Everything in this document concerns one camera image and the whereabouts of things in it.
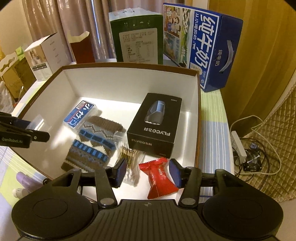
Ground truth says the blue milk carton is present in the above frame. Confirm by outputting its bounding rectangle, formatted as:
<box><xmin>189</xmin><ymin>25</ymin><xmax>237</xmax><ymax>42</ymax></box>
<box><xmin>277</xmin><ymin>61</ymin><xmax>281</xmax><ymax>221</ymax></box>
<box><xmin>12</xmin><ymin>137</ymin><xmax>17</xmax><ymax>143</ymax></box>
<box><xmin>163</xmin><ymin>2</ymin><xmax>244</xmax><ymax>93</ymax></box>

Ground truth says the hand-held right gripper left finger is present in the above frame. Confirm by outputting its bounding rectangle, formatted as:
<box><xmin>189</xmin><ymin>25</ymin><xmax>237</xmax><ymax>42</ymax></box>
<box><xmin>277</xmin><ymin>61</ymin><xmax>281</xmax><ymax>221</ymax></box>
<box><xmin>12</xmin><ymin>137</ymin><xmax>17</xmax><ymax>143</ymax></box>
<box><xmin>49</xmin><ymin>159</ymin><xmax>128</xmax><ymax>208</ymax></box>

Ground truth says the brown storage box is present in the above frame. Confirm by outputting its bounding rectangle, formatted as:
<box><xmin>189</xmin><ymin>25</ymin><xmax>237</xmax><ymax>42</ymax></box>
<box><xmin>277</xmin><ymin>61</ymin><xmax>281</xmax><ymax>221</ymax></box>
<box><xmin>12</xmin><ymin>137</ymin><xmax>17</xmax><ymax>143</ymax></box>
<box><xmin>10</xmin><ymin>62</ymin><xmax>203</xmax><ymax>202</ymax></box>

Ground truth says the cardboard box with white cutout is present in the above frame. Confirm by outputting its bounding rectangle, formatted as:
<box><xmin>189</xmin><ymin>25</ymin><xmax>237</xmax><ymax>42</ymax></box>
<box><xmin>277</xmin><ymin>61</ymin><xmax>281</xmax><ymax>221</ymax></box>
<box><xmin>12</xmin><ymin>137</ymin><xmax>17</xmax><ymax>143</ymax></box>
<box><xmin>0</xmin><ymin>52</ymin><xmax>30</xmax><ymax>98</ymax></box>

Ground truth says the brown blue knitted pouch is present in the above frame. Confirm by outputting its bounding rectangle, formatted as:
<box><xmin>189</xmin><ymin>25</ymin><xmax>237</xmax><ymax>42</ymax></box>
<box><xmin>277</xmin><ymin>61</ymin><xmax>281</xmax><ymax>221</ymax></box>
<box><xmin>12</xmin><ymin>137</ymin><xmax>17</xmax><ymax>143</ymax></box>
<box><xmin>60</xmin><ymin>116</ymin><xmax>124</xmax><ymax>173</ymax></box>

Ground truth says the white plastic bag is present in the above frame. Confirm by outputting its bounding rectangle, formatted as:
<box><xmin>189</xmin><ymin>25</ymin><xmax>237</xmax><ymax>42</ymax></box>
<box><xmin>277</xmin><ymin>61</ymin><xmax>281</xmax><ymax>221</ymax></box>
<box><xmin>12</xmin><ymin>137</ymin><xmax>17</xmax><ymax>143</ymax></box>
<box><xmin>0</xmin><ymin>81</ymin><xmax>15</xmax><ymax>112</ymax></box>

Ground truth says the brown curtain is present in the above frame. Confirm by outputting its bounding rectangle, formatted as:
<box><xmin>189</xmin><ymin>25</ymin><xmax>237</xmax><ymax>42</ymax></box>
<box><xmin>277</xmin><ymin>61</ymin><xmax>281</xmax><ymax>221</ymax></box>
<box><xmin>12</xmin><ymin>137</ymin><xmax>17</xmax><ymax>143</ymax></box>
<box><xmin>21</xmin><ymin>0</ymin><xmax>171</xmax><ymax>63</ymax></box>

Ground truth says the red snack packet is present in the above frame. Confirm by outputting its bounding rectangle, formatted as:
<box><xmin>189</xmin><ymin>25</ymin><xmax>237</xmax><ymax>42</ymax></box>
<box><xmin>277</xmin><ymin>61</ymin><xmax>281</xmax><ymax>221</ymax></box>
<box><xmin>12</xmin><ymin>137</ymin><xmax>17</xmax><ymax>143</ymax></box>
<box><xmin>138</xmin><ymin>157</ymin><xmax>179</xmax><ymax>200</ymax></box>

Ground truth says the bag of cotton swabs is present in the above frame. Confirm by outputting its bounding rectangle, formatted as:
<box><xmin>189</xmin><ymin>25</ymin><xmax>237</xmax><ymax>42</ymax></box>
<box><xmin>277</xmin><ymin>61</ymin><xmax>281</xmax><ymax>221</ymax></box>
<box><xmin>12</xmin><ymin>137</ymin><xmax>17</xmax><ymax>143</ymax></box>
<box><xmin>113</xmin><ymin>130</ymin><xmax>146</xmax><ymax>187</ymax></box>

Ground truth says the wooden door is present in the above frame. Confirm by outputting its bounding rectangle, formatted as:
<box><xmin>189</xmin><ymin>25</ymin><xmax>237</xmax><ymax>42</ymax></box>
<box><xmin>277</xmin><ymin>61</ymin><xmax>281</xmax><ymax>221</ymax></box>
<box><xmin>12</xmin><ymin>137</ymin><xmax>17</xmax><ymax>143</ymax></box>
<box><xmin>208</xmin><ymin>0</ymin><xmax>296</xmax><ymax>130</ymax></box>

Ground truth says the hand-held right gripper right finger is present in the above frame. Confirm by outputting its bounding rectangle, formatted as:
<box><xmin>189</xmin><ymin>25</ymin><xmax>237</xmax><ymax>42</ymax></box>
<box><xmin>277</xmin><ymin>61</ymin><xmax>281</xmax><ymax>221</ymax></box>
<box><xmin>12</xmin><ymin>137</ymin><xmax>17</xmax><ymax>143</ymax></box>
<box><xmin>168</xmin><ymin>159</ymin><xmax>244</xmax><ymax>208</ymax></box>

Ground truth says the black shaver box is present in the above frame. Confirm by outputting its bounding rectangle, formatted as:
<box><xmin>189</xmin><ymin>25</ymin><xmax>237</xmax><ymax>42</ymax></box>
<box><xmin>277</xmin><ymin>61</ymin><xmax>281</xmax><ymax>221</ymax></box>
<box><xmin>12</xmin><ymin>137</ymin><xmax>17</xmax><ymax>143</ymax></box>
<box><xmin>126</xmin><ymin>93</ymin><xmax>183</xmax><ymax>160</ymax></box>

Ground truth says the green white milk carton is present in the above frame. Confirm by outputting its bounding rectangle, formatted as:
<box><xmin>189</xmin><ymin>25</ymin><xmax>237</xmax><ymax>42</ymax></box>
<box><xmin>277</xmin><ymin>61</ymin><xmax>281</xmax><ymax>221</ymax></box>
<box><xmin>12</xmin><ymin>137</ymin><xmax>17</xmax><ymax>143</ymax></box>
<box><xmin>109</xmin><ymin>8</ymin><xmax>164</xmax><ymax>65</ymax></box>

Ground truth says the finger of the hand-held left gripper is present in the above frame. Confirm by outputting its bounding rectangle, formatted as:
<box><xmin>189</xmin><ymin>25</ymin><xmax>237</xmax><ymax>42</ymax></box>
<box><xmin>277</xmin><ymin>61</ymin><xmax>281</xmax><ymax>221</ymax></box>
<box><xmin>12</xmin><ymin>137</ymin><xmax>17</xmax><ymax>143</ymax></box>
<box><xmin>0</xmin><ymin>126</ymin><xmax>50</xmax><ymax>143</ymax></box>
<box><xmin>0</xmin><ymin>111</ymin><xmax>32</xmax><ymax>130</ymax></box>

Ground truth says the small black fan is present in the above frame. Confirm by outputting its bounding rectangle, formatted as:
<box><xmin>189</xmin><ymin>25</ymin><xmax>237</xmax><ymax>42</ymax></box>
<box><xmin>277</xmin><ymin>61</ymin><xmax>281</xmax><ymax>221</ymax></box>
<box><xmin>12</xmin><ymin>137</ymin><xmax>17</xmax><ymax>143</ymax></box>
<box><xmin>243</xmin><ymin>149</ymin><xmax>264</xmax><ymax>172</ymax></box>

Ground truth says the white power strip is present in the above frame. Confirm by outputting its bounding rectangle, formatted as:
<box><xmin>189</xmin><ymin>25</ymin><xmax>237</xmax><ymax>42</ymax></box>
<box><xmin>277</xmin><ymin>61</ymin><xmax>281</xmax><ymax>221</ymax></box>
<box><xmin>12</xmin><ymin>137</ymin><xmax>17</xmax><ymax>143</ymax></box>
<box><xmin>231</xmin><ymin>131</ymin><xmax>247</xmax><ymax>163</ymax></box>

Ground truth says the white product box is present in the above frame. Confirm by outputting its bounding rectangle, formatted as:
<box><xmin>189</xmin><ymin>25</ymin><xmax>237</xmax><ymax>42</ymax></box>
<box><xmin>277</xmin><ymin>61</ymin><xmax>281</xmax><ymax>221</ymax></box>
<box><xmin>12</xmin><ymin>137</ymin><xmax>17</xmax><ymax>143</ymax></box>
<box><xmin>24</xmin><ymin>32</ymin><xmax>71</xmax><ymax>81</ymax></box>

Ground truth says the quilted chair cover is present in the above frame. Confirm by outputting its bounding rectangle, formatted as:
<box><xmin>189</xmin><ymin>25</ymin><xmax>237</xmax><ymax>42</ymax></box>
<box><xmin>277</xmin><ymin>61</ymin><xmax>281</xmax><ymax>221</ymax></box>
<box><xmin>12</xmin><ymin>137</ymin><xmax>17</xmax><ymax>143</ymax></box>
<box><xmin>238</xmin><ymin>83</ymin><xmax>296</xmax><ymax>202</ymax></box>

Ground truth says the purple tube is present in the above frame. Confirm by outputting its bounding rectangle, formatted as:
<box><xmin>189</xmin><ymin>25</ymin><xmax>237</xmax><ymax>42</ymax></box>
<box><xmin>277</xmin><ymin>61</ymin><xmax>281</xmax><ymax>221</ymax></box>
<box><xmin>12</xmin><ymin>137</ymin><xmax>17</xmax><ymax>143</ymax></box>
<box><xmin>16</xmin><ymin>171</ymin><xmax>44</xmax><ymax>193</ymax></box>

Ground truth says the clear case with blue label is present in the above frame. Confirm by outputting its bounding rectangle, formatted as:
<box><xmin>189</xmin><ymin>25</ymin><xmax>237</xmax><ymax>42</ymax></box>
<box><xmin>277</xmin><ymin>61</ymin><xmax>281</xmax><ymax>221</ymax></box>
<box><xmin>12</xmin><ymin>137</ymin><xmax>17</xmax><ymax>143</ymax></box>
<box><xmin>63</xmin><ymin>100</ymin><xmax>99</xmax><ymax>129</ymax></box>

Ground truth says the dark red box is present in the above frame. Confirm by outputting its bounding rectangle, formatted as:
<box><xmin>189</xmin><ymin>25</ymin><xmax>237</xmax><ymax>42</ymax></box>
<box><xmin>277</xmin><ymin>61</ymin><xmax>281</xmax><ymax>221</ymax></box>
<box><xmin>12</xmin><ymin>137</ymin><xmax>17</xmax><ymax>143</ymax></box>
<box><xmin>69</xmin><ymin>31</ymin><xmax>96</xmax><ymax>64</ymax></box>

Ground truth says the green white small box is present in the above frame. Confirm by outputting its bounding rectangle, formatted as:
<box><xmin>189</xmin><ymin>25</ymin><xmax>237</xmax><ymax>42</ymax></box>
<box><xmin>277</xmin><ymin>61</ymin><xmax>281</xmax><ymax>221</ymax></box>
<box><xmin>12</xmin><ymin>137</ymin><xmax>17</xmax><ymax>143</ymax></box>
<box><xmin>15</xmin><ymin>46</ymin><xmax>26</xmax><ymax>59</ymax></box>

